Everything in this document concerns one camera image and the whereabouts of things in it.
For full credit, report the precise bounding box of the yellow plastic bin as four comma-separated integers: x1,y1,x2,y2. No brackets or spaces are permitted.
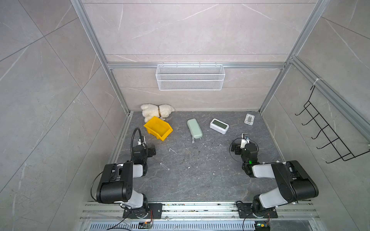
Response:
144,117,173,141

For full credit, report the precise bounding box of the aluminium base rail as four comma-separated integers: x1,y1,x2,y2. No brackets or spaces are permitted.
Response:
79,201,320,221

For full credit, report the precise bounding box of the clear handle screwdriver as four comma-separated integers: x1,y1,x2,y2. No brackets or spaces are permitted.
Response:
153,158,170,171

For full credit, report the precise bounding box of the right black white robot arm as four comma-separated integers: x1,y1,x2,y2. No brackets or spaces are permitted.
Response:
229,133,319,218

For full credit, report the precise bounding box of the small white clear box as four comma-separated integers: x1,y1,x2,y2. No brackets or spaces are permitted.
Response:
244,114,255,126

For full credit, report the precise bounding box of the mint green case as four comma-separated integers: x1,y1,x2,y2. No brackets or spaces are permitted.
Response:
187,118,203,139

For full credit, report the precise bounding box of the white wire wall basket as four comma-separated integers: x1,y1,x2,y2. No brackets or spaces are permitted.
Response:
156,64,225,91

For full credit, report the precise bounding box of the white plush toy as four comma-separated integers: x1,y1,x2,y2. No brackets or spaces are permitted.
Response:
141,104,175,123

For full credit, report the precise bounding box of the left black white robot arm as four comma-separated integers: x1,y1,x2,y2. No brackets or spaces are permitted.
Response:
96,138,163,219

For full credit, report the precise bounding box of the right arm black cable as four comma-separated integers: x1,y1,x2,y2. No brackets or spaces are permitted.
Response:
229,138,260,161

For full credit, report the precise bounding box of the white digital clock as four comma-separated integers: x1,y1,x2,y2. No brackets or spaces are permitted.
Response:
210,118,229,135

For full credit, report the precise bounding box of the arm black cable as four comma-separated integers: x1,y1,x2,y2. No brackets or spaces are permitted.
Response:
130,127,144,158
229,138,260,161

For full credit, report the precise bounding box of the black wire hook rack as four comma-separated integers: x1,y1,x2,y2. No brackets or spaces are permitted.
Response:
294,86,370,164

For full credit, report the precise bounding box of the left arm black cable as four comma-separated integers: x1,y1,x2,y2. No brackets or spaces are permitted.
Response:
130,127,144,158

